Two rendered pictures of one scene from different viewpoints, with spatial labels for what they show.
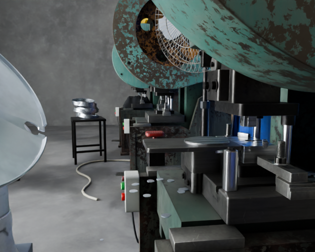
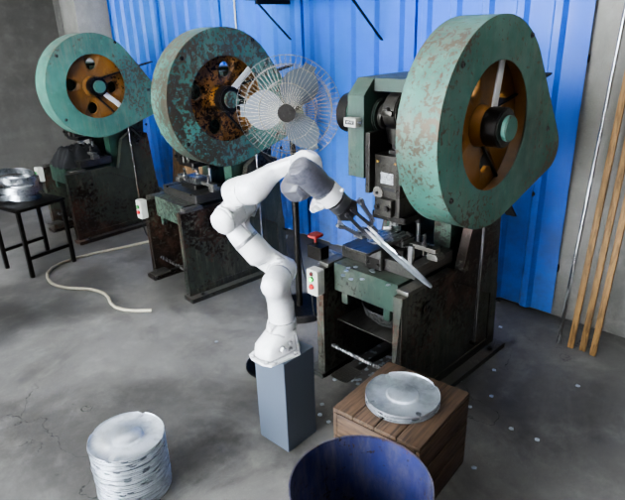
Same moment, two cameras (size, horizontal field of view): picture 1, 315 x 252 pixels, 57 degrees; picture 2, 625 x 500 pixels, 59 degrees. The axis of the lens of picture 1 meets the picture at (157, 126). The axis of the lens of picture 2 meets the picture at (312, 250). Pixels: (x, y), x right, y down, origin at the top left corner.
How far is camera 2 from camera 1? 199 cm
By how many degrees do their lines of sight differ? 38
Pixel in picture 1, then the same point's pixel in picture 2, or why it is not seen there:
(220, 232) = (416, 284)
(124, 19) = (179, 93)
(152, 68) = (212, 146)
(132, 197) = (320, 285)
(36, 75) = not seen: outside the picture
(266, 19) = (461, 220)
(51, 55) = not seen: outside the picture
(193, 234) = (409, 288)
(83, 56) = not seen: outside the picture
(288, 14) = (464, 217)
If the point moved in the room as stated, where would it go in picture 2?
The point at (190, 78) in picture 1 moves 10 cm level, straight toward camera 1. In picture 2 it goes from (249, 150) to (256, 152)
